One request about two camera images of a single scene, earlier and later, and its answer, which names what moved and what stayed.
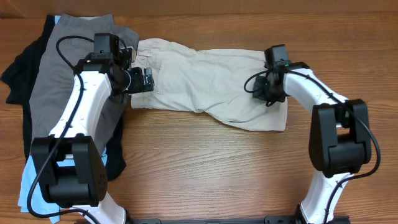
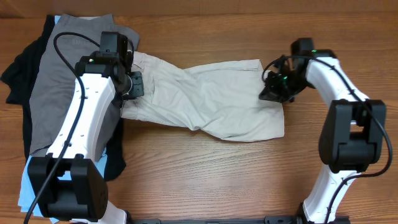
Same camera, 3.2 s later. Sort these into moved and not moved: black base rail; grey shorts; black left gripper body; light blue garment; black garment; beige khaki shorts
Moved: black left gripper body; beige khaki shorts
Not moved: grey shorts; black base rail; light blue garment; black garment
